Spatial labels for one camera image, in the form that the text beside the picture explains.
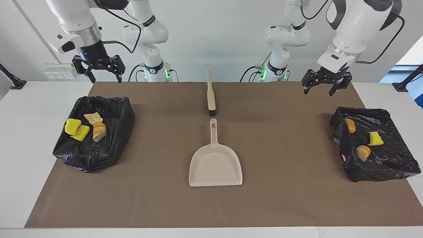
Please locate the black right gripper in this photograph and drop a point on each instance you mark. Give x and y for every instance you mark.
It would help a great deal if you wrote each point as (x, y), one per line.
(96, 56)

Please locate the notched yellow sponge chunk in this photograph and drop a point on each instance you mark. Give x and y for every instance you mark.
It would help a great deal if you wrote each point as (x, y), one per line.
(82, 134)

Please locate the small yellow sponge wedge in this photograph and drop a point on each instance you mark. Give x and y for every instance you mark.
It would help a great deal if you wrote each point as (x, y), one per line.
(375, 138)

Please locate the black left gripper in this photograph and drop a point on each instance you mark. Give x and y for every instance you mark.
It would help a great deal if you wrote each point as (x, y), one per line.
(330, 74)

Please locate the brown bread roll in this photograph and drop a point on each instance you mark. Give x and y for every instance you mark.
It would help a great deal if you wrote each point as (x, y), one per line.
(350, 125)

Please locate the beige hand brush black bristles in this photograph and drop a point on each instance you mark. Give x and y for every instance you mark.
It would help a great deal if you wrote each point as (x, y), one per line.
(210, 96)

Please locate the brown table mat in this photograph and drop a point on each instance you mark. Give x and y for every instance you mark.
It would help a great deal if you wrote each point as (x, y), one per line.
(198, 205)

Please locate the white wall socket strip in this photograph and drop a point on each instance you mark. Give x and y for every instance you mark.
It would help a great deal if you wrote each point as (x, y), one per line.
(61, 71)

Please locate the round beige bread piece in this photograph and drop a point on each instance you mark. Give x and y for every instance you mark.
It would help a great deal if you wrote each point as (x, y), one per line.
(363, 152)

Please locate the beige plastic dustpan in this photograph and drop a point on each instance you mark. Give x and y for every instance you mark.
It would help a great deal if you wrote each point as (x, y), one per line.
(214, 168)

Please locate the black bin bag pink spot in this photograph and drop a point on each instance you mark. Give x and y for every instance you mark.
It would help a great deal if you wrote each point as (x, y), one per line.
(390, 165)

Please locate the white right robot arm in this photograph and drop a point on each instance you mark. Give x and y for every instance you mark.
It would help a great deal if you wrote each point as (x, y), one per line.
(145, 33)

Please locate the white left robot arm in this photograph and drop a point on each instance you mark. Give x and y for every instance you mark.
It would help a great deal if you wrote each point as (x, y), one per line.
(284, 36)

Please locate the beige bread chunk orange crust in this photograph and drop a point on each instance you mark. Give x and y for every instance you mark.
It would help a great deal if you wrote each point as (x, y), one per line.
(99, 131)

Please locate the rounded yellow sponge chunk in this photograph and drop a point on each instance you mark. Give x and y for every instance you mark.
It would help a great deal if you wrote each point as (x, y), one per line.
(72, 127)

